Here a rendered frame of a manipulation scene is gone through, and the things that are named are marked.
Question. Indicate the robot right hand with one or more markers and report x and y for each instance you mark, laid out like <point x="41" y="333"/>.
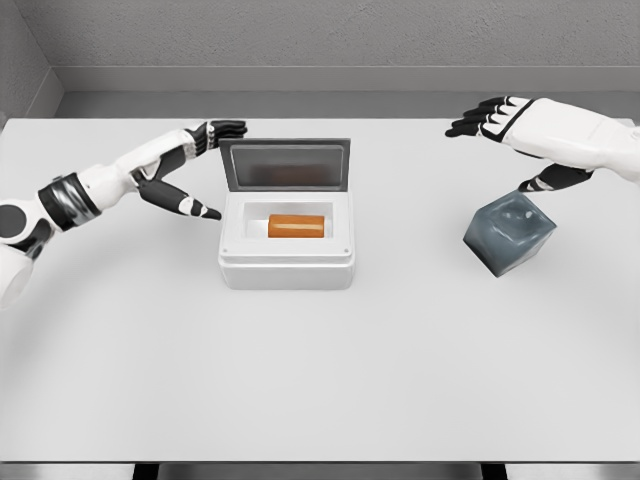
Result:
<point x="545" y="132"/>

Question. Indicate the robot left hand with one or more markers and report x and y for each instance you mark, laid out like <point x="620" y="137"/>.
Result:
<point x="165" y="150"/>

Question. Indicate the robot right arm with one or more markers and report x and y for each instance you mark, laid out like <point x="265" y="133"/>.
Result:
<point x="622" y="150"/>

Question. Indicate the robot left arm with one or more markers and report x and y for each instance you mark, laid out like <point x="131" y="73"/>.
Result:
<point x="60" y="205"/>

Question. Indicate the dark grey translucent cube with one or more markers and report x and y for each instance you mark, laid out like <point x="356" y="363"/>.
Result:
<point x="509" y="232"/>

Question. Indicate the grey box lid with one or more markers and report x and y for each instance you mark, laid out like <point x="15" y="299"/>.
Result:
<point x="286" y="163"/>

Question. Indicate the orange cylinder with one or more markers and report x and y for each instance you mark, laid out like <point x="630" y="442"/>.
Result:
<point x="296" y="226"/>

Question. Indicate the white box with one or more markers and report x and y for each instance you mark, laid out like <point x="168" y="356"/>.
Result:
<point x="287" y="247"/>

